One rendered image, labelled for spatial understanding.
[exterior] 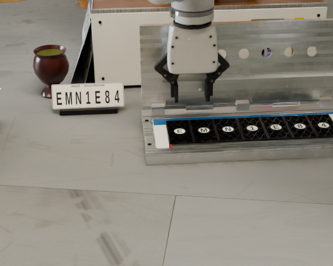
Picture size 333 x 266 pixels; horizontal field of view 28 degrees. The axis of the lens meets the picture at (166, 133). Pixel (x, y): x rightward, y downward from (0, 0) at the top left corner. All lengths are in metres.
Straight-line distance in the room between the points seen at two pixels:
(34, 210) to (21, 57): 0.74
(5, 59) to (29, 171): 0.60
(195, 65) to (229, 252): 0.43
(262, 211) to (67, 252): 0.34
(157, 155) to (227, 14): 0.44
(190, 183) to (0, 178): 0.36
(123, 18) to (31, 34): 0.53
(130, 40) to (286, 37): 0.37
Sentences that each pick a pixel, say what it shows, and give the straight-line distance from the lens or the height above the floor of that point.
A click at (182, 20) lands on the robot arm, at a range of 1.29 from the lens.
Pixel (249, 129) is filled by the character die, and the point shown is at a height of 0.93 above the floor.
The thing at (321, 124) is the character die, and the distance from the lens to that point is 1.39.
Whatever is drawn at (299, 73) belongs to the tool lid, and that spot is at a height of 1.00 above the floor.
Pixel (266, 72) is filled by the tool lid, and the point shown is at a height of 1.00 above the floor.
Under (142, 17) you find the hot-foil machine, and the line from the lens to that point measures 1.55.
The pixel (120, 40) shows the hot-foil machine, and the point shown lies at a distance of 1.56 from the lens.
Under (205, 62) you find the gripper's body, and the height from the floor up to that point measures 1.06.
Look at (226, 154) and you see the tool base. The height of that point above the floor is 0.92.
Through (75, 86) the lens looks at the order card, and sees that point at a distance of 1.49.
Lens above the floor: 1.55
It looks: 28 degrees down
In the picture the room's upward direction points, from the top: straight up
